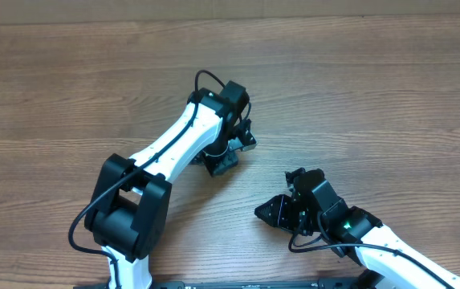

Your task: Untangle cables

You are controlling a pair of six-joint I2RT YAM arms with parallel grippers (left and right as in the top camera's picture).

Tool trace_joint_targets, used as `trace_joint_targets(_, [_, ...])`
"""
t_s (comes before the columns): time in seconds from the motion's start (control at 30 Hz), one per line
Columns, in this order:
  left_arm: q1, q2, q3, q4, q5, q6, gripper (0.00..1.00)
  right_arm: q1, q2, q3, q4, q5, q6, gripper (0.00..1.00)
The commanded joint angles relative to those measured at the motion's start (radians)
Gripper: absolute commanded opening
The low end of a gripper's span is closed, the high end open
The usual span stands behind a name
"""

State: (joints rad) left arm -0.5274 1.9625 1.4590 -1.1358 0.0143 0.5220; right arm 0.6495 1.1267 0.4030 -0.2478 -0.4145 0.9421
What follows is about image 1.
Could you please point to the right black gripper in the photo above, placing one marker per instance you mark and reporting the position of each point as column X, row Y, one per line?
column 277, row 215

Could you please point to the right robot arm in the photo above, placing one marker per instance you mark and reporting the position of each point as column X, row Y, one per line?
column 313, row 207

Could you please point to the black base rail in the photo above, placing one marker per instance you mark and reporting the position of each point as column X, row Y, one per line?
column 321, row 283

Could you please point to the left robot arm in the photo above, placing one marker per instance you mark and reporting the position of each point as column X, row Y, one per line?
column 130, row 202

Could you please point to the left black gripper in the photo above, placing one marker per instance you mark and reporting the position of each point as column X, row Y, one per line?
column 220, row 164

